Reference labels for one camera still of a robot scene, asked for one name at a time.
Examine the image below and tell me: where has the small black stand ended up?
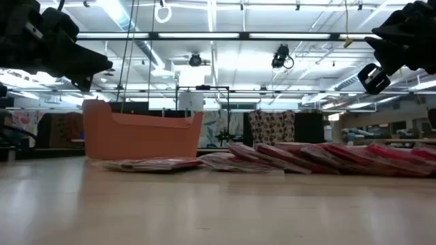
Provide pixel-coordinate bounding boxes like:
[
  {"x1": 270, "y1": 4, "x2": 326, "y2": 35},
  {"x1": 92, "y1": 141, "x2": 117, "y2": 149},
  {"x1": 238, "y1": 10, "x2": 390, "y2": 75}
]
[{"x1": 215, "y1": 129, "x2": 240, "y2": 148}]

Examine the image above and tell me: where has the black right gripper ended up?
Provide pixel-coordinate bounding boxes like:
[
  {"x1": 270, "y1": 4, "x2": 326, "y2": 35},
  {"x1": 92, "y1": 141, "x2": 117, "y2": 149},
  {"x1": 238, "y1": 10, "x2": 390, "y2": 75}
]
[{"x1": 356, "y1": 0, "x2": 436, "y2": 96}]

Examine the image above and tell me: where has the teal leaf fabric panel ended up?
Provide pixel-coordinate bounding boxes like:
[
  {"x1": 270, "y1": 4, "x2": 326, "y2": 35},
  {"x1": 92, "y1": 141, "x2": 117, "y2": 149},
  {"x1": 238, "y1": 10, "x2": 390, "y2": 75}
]
[{"x1": 198, "y1": 110, "x2": 245, "y2": 148}]

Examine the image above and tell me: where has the spotted white fabric panel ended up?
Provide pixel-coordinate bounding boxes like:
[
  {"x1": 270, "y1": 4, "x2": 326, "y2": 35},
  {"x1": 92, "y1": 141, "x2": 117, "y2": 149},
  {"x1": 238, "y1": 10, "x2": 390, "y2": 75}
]
[{"x1": 248, "y1": 110, "x2": 296, "y2": 146}]

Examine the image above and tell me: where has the silver ceiling air duct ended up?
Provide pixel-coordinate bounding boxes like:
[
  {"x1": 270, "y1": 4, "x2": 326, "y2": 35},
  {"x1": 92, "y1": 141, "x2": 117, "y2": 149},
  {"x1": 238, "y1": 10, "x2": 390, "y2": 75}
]
[{"x1": 97, "y1": 0, "x2": 166, "y2": 69}]

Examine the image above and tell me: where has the round black ceiling fixture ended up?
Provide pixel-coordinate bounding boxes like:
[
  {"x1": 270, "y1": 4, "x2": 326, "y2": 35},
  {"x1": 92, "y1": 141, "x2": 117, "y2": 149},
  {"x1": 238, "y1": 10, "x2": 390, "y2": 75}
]
[{"x1": 188, "y1": 52, "x2": 203, "y2": 67}]

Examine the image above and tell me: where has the black hanging cable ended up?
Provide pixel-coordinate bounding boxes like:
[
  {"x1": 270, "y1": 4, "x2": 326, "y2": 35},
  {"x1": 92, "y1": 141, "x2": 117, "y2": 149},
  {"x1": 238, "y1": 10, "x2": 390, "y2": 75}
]
[
  {"x1": 116, "y1": 0, "x2": 136, "y2": 103},
  {"x1": 146, "y1": 0, "x2": 157, "y2": 110}
]

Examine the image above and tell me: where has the orange plastic basket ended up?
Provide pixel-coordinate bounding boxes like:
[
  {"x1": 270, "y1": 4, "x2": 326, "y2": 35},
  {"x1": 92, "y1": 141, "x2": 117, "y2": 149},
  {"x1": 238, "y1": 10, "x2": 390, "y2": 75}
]
[{"x1": 82, "y1": 99, "x2": 204, "y2": 161}]

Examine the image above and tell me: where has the pink floral fabric panel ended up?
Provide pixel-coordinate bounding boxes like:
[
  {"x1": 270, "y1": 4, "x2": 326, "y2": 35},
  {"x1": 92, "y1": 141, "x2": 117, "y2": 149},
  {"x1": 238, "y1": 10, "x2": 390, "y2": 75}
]
[{"x1": 5, "y1": 110, "x2": 44, "y2": 137}]

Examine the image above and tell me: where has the white cable loop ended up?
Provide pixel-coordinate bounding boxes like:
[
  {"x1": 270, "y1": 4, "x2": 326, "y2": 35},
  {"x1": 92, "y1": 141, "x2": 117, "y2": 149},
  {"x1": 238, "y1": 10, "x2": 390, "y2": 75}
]
[{"x1": 154, "y1": 2, "x2": 173, "y2": 25}]

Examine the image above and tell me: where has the yellow hanging cable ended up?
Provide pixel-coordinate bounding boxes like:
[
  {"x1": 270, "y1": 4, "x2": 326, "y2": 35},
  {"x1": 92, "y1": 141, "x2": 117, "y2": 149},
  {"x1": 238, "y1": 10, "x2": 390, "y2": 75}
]
[{"x1": 343, "y1": 0, "x2": 354, "y2": 49}]

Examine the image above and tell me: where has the black chair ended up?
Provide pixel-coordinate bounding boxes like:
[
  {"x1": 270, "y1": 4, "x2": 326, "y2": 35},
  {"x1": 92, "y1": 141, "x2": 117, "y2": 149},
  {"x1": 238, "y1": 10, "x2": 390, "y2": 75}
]
[{"x1": 0, "y1": 108, "x2": 38, "y2": 161}]

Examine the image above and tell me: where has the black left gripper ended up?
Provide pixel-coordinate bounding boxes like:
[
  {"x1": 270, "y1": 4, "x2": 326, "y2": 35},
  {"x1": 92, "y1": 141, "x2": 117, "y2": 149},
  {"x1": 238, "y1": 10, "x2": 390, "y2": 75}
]
[{"x1": 18, "y1": 0, "x2": 114, "y2": 93}]

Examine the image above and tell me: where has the black overhead rig beam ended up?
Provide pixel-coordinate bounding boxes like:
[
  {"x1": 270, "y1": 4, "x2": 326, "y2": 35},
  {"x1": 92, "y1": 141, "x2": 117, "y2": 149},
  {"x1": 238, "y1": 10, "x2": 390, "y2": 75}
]
[{"x1": 76, "y1": 31, "x2": 375, "y2": 42}]

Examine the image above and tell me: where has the black panel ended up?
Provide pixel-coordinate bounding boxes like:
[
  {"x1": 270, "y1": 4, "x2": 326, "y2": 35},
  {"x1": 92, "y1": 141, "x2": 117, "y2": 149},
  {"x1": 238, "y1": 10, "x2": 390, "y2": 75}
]
[{"x1": 294, "y1": 112, "x2": 325, "y2": 144}]

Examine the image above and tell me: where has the dark red patterned fabric panel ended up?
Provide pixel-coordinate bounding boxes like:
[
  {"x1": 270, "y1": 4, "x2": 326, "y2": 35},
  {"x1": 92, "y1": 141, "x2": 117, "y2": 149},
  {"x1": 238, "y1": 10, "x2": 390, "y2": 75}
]
[{"x1": 36, "y1": 112, "x2": 85, "y2": 149}]

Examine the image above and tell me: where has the black overhead camera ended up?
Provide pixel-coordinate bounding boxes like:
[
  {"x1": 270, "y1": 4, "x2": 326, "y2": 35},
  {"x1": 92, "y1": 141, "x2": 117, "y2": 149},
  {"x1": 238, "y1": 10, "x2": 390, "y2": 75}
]
[{"x1": 271, "y1": 44, "x2": 295, "y2": 70}]

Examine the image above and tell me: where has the white box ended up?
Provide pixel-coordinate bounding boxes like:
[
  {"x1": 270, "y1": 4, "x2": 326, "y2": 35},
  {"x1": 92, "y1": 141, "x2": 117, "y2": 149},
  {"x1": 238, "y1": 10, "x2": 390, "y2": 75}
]
[{"x1": 178, "y1": 91, "x2": 205, "y2": 112}]

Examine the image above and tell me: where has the wooden workbench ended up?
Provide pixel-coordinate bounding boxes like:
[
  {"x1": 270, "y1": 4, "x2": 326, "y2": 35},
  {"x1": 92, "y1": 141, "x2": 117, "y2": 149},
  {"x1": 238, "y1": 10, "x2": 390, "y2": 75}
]
[{"x1": 335, "y1": 112, "x2": 436, "y2": 148}]

